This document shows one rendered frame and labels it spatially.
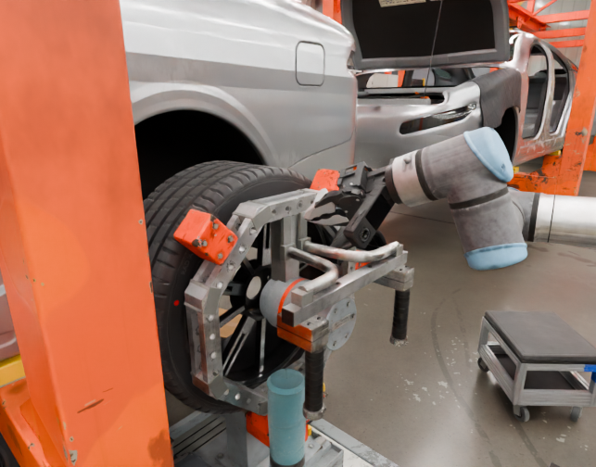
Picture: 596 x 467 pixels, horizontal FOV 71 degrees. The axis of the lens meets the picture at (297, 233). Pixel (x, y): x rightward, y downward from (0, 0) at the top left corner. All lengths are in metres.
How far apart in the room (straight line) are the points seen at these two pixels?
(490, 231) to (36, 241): 0.63
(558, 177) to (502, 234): 3.75
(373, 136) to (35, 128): 3.15
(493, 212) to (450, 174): 0.09
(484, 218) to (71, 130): 0.58
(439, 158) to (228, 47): 0.89
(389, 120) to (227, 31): 2.28
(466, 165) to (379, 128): 2.88
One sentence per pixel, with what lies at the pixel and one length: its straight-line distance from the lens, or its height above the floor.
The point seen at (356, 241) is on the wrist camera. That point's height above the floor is 1.11.
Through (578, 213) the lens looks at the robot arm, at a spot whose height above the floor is 1.16.
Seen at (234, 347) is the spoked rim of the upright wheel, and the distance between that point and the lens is 1.11.
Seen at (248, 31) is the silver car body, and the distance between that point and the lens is 1.48.
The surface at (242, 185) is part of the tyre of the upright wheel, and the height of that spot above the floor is 1.15.
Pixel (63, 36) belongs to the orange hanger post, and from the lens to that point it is 0.61.
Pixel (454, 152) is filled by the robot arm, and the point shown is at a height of 1.26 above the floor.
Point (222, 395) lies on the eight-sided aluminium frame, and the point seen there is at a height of 0.72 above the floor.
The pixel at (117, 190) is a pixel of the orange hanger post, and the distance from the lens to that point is 0.63.
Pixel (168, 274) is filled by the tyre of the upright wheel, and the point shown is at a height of 1.00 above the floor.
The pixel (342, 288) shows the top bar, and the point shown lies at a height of 0.98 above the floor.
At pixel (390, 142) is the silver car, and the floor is 1.03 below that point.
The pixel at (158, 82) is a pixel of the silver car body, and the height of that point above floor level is 1.38.
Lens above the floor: 1.33
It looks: 18 degrees down
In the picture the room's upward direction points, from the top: straight up
